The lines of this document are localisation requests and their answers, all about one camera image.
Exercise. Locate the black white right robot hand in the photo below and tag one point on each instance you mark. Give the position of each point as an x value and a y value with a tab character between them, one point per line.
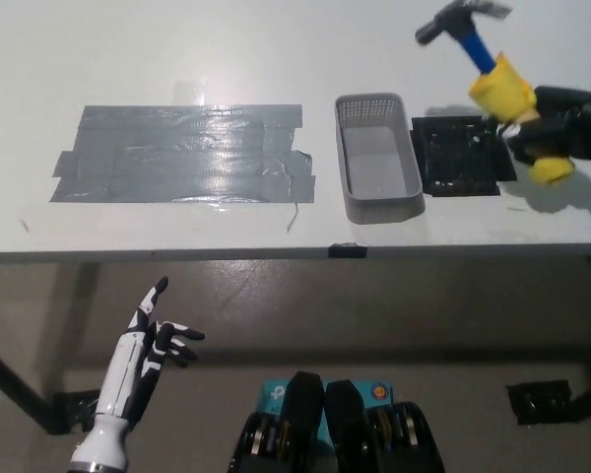
571	133

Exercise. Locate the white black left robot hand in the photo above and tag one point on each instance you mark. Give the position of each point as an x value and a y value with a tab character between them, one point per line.
128	369

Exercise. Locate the black robot body blocks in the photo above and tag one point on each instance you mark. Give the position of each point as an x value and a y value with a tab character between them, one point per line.
345	433

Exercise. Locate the black table leg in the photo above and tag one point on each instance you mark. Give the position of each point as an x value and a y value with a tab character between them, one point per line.
15	389

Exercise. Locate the black tape pad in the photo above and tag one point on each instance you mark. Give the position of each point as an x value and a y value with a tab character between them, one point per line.
458	157

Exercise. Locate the teal router box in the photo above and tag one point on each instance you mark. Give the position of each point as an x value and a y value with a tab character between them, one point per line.
272	394

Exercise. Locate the grey plastic basket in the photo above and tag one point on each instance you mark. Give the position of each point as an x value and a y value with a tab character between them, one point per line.
374	199

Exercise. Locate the grey duct tape patch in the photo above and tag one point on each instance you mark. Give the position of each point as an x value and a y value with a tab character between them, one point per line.
177	157

